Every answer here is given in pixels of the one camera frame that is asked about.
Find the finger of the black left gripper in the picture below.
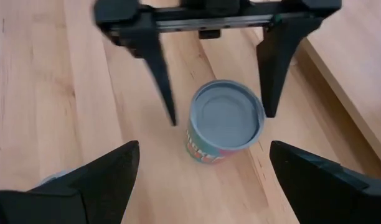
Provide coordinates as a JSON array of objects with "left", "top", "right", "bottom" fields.
[
  {"left": 93, "top": 0, "right": 178, "bottom": 127},
  {"left": 256, "top": 0, "right": 342, "bottom": 119}
]

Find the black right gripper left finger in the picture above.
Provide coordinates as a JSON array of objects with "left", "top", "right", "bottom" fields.
[{"left": 0, "top": 140, "right": 141, "bottom": 224}]

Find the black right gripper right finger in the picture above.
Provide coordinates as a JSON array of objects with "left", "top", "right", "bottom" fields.
[{"left": 269, "top": 140, "right": 381, "bottom": 224}]

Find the chicken soup can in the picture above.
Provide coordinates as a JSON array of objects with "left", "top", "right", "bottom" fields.
[{"left": 184, "top": 79, "right": 267, "bottom": 165}]

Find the teal tuna fish can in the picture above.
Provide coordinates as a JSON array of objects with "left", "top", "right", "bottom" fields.
[{"left": 37, "top": 169, "right": 72, "bottom": 189}]

